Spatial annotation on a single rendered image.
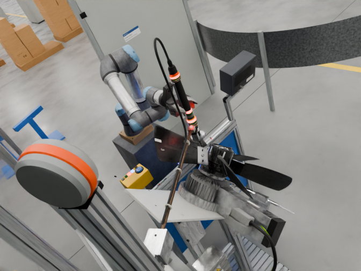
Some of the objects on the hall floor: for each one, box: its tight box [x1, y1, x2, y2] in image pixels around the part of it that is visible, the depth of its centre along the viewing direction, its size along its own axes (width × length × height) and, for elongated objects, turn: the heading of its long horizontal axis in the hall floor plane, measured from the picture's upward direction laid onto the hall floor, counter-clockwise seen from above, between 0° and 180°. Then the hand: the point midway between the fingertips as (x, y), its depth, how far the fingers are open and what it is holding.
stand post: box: [218, 219, 254, 271], centre depth 186 cm, size 4×9×91 cm, turn 62°
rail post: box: [233, 127, 254, 191], centre depth 247 cm, size 4×4×78 cm
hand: (189, 106), depth 132 cm, fingers open, 6 cm apart
